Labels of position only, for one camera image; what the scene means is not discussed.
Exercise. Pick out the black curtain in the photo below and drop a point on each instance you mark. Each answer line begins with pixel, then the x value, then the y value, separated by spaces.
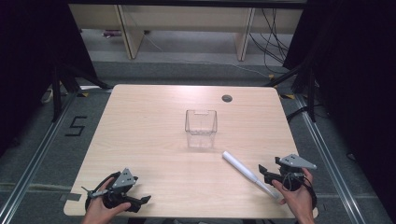
pixel 358 77
pixel 28 62

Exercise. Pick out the black metal stand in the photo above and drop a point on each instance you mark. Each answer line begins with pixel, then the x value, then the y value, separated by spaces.
pixel 311 93
pixel 56 93

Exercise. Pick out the white electric toothbrush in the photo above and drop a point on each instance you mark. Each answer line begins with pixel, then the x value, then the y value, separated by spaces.
pixel 241 168

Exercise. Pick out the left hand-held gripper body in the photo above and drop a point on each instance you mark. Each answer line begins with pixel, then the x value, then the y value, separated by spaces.
pixel 124 179

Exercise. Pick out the person's right hand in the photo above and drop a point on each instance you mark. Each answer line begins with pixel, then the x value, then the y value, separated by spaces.
pixel 299 199

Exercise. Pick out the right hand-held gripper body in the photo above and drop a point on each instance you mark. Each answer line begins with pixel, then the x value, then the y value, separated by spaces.
pixel 294 161

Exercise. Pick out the small dark pink object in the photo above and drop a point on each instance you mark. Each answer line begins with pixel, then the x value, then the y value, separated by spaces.
pixel 111 33

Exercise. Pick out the grey tape strip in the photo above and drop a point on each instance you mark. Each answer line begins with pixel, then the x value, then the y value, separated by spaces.
pixel 71 196

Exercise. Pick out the aluminium floor rail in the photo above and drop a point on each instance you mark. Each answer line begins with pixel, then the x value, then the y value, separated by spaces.
pixel 40 149
pixel 327 149

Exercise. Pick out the clear plastic container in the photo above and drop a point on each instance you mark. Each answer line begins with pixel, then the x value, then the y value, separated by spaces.
pixel 200 129

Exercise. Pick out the person's left hand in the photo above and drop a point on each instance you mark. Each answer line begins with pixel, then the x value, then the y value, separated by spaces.
pixel 99 210

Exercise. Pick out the yellow floor tape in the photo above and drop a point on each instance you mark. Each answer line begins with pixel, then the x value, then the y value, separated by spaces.
pixel 288 96
pixel 83 94

